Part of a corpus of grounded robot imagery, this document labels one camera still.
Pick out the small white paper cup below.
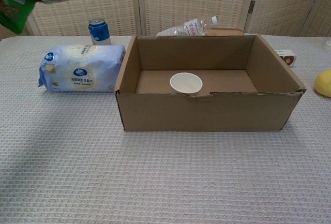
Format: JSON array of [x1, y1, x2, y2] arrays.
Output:
[[170, 72, 203, 95]]

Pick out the lavender tissue pack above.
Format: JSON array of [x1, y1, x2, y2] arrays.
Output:
[[38, 43, 127, 93]]

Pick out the open brown cardboard box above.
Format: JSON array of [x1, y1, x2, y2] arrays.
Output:
[[114, 34, 307, 132]]

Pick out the white food box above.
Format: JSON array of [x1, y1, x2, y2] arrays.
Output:
[[274, 49, 297, 68]]

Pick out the clear plastic water bottle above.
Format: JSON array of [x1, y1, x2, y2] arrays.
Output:
[[156, 16, 219, 37]]

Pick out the pale woven tablecloth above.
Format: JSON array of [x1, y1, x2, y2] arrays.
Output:
[[0, 34, 331, 224]]

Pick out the blue and white drink can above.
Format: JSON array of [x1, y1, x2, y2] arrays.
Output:
[[88, 18, 112, 46]]

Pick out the yellow lemon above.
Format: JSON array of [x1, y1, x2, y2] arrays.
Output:
[[314, 69, 331, 97]]

